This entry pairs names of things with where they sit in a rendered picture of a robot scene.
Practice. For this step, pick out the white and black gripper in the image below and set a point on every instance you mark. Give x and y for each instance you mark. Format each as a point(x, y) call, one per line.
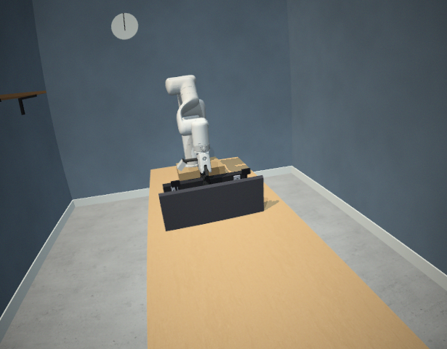
point(204, 165)

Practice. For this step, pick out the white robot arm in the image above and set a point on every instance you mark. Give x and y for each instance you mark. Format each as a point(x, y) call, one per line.
point(190, 106)

